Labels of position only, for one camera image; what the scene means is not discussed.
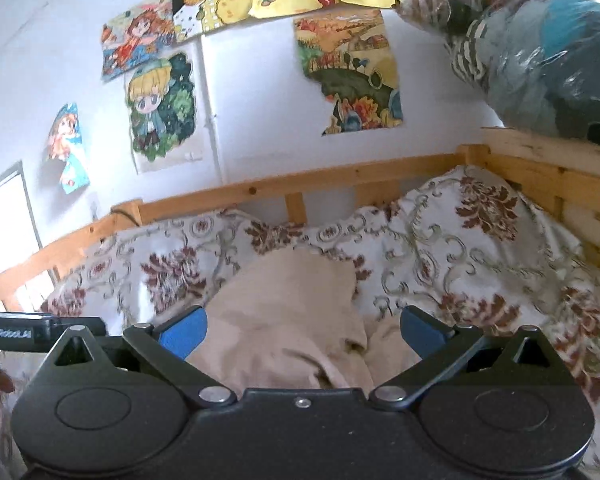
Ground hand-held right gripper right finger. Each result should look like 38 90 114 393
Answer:
370 305 576 411

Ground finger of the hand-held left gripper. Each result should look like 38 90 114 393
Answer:
54 316 109 345

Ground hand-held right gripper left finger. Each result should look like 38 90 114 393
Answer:
30 305 238 411

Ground beige hooded jacket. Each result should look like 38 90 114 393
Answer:
187 247 423 397

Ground clear plastic bag of clothes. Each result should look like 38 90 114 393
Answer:
394 0 600 152

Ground floral patterned bedspread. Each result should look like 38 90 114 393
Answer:
0 165 600 480

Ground black cable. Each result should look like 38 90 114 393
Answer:
111 206 144 227

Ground small orange-haired figure wall poster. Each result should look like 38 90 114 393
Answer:
47 103 91 195

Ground wooden bed frame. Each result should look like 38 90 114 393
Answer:
0 127 600 313

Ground white wall conduit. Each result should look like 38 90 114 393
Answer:
199 40 227 187

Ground blond cartoon figure wall poster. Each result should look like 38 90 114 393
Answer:
125 51 200 175

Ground landscape wall poster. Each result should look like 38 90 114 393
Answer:
294 9 405 137

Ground red-haired cartoon figure wall poster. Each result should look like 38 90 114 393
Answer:
101 2 179 84

